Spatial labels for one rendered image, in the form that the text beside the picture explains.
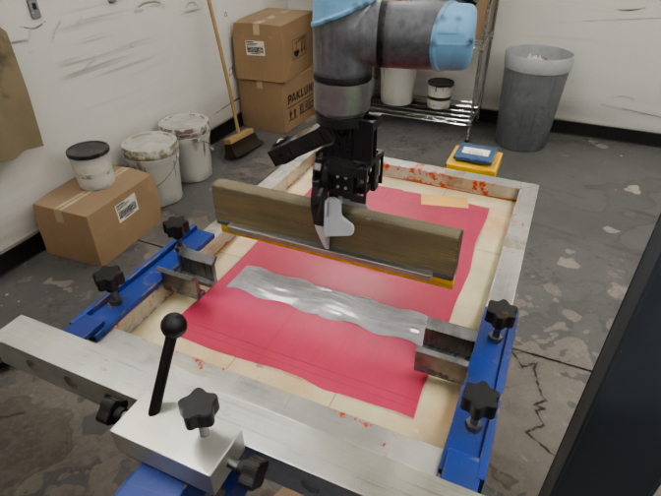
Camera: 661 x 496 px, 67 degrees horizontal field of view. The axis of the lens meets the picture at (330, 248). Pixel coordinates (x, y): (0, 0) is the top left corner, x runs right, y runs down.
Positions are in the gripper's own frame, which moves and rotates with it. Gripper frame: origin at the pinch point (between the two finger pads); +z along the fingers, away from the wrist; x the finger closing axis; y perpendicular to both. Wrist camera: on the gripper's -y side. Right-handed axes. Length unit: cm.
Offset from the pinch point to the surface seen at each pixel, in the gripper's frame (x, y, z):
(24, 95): 91, -193, 30
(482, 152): 69, 14, 12
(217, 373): -24.1, -5.9, 10.1
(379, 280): 8.3, 6.2, 13.6
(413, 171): 48.2, 0.7, 10.8
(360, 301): 1.2, 5.3, 13.2
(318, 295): -0.5, -1.9, 13.0
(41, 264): 67, -191, 108
